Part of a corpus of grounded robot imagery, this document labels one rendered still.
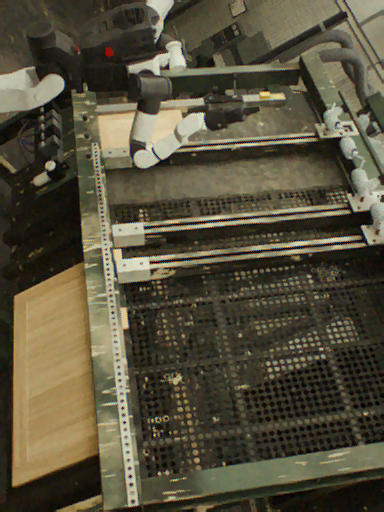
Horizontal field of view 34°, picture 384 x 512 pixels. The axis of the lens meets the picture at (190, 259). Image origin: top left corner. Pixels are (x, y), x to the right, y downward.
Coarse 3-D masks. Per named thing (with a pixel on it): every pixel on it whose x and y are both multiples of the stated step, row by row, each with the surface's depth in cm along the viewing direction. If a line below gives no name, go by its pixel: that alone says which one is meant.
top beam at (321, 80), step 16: (304, 64) 328; (320, 64) 327; (304, 80) 330; (320, 80) 318; (320, 96) 310; (336, 96) 310; (320, 112) 312; (336, 144) 296; (352, 160) 280; (368, 160) 280; (368, 176) 273; (368, 192) 267
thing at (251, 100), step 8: (248, 96) 317; (256, 96) 317; (272, 96) 318; (112, 104) 308; (120, 104) 308; (128, 104) 309; (136, 104) 309; (168, 104) 310; (176, 104) 310; (184, 104) 311; (192, 104) 311; (200, 104) 311; (216, 104) 312; (224, 104) 313; (232, 104) 314; (248, 104) 316; (256, 104) 317; (264, 104) 317; (272, 104) 318; (280, 104) 319; (104, 112) 305; (112, 112) 306; (120, 112) 307; (128, 112) 307; (184, 112) 313
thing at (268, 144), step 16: (336, 112) 281; (320, 128) 292; (352, 128) 293; (192, 144) 286; (208, 144) 288; (224, 144) 289; (240, 144) 288; (256, 144) 288; (272, 144) 289; (288, 144) 291; (304, 144) 292; (320, 144) 294; (112, 160) 280; (128, 160) 282; (176, 160) 287; (192, 160) 288; (208, 160) 290
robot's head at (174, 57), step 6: (168, 48) 258; (174, 48) 257; (180, 48) 261; (162, 54) 256; (168, 54) 257; (174, 54) 256; (180, 54) 257; (168, 60) 258; (174, 60) 255; (180, 60) 256; (174, 66) 255; (180, 66) 256; (174, 72) 260
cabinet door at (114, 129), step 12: (108, 120) 303; (120, 120) 304; (132, 120) 304; (168, 120) 306; (180, 120) 306; (108, 132) 298; (120, 132) 299; (156, 132) 300; (168, 132) 300; (108, 144) 292; (120, 144) 293
